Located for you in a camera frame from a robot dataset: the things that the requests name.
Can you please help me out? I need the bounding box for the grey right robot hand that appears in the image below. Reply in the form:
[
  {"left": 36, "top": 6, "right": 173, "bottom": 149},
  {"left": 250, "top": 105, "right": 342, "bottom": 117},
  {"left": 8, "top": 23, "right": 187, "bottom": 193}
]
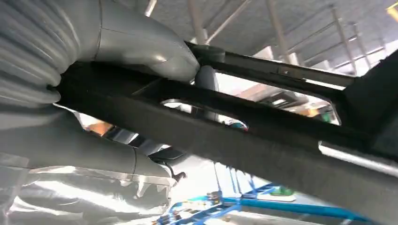
[{"left": 0, "top": 0, "right": 221, "bottom": 225}]

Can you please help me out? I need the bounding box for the blue metal shelf rack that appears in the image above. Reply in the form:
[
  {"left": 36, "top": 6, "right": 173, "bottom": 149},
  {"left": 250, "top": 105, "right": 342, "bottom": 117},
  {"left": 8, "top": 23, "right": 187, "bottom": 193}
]
[{"left": 154, "top": 182, "right": 375, "bottom": 225}]

